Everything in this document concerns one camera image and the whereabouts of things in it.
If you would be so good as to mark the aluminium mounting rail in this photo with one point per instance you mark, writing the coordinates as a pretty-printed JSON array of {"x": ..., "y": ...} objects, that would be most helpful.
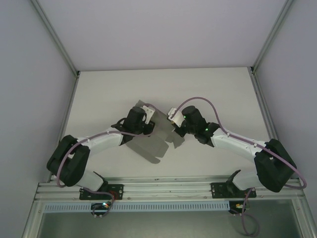
[{"x": 168, "y": 188}]

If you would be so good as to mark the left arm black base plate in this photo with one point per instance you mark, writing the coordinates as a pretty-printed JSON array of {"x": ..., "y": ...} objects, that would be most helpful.
[{"x": 116, "y": 191}]

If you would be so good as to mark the aluminium frame post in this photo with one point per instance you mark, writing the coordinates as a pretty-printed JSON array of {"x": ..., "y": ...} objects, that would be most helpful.
[
  {"x": 54, "y": 37},
  {"x": 272, "y": 34}
]

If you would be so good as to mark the grey sheet metal panel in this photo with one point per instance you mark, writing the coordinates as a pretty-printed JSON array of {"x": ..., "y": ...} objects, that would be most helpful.
[{"x": 161, "y": 225}]

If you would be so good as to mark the grey cardboard paper box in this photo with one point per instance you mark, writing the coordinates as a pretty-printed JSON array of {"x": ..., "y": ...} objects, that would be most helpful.
[{"x": 148, "y": 148}]

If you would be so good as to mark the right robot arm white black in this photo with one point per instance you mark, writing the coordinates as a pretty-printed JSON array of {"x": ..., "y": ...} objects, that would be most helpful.
[{"x": 237, "y": 143}]

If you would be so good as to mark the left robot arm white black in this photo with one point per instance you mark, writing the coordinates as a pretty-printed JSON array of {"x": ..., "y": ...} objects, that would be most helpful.
[{"x": 99, "y": 142}]

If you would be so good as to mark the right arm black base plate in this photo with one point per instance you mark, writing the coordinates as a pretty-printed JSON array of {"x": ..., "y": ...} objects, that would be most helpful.
[{"x": 218, "y": 191}]

